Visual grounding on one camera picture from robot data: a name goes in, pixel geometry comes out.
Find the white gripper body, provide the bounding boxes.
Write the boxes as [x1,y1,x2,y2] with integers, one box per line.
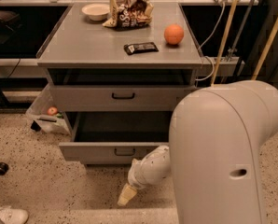
[128,146,171,189]

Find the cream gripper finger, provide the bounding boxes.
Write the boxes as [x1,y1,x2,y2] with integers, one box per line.
[118,183,137,206]

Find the grey drawer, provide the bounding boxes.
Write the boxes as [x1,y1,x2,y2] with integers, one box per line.
[49,85,197,112]
[59,111,172,165]

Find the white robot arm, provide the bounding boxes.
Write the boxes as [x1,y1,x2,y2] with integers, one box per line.
[118,80,278,224]

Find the grey metal drawer cabinet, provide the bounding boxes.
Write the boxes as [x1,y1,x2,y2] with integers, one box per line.
[35,2,204,166]

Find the grey top drawer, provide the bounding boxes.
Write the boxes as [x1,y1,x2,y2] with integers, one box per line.
[49,85,197,112]

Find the red apple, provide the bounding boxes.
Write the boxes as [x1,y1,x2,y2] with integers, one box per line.
[47,106,58,116]

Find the clear plastic bin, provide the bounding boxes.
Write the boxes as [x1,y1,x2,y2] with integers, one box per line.
[26,85,70,134]

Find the white sneaker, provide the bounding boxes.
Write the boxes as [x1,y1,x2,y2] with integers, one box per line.
[0,206,29,224]

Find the black snack bar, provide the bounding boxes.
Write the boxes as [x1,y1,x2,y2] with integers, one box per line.
[123,42,159,55]

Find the orange fruit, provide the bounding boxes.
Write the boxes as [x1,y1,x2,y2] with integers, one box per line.
[164,24,184,45]

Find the brown chip bag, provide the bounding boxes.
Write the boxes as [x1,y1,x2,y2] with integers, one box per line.
[103,0,153,30]

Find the white ceramic bowl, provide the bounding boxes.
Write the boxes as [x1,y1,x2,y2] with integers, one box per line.
[81,4,110,21]

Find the yellow hand truck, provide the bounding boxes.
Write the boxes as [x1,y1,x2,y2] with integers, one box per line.
[209,0,278,87]

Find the white cable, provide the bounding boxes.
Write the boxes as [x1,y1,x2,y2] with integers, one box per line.
[194,0,227,82]

